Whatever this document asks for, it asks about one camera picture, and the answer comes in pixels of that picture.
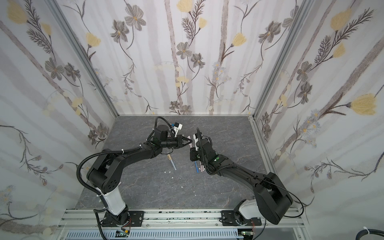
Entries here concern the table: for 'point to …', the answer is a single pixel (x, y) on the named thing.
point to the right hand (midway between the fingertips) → (188, 145)
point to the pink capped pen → (202, 168)
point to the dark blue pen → (197, 167)
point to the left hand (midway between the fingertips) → (190, 138)
